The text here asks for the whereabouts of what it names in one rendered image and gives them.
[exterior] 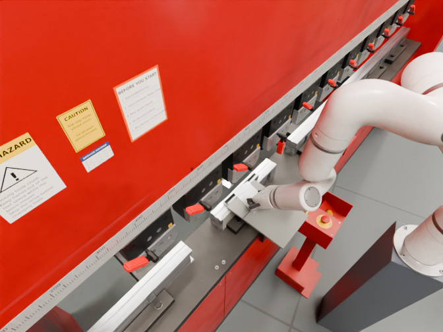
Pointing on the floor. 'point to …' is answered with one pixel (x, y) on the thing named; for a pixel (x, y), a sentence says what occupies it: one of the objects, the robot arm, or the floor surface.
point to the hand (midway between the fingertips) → (256, 197)
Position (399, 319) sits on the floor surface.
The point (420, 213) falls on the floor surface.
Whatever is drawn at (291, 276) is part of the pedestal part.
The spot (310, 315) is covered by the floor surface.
